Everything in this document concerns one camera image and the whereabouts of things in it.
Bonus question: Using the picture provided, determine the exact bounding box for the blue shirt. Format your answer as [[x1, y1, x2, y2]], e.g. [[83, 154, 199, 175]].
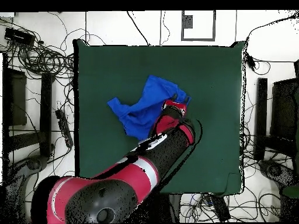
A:
[[107, 74, 192, 141]]

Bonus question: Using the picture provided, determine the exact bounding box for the dark flat panel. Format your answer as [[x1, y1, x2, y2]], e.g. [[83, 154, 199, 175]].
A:
[[270, 78, 299, 141], [2, 67, 27, 127]]

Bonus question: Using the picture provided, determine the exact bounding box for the dark green table cloth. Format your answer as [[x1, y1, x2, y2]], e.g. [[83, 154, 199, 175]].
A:
[[72, 38, 246, 196]]

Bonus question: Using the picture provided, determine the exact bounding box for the black power adapter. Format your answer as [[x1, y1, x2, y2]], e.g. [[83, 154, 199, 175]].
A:
[[245, 52, 258, 72]]

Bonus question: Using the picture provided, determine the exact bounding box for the black upright stand bar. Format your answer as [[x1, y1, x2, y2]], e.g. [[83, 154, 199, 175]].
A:
[[254, 77, 268, 161], [39, 72, 53, 157]]

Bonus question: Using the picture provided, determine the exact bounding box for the long black power strip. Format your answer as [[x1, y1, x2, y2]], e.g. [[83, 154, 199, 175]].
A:
[[208, 194, 232, 222]]

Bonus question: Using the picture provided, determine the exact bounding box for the grey stand foot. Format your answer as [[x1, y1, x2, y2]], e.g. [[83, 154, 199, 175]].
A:
[[23, 155, 48, 174], [258, 159, 297, 187]]

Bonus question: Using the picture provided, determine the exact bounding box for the black power strip with sockets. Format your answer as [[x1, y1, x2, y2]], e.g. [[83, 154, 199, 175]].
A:
[[54, 108, 74, 148]]

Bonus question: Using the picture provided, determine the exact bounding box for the black rectangular device box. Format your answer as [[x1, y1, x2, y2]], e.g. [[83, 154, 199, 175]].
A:
[[4, 27, 36, 46]]

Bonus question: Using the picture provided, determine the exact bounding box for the grey square floor frame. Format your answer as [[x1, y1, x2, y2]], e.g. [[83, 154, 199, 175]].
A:
[[180, 10, 217, 42]]

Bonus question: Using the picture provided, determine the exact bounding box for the thick black floor cable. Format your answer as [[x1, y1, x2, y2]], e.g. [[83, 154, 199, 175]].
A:
[[126, 10, 150, 46]]

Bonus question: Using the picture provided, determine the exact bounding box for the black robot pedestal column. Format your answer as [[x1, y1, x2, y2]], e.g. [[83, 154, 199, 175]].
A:
[[140, 193, 182, 223]]

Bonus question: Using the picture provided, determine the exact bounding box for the black cable tangle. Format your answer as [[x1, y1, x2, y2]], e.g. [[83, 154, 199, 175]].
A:
[[0, 18, 75, 80]]

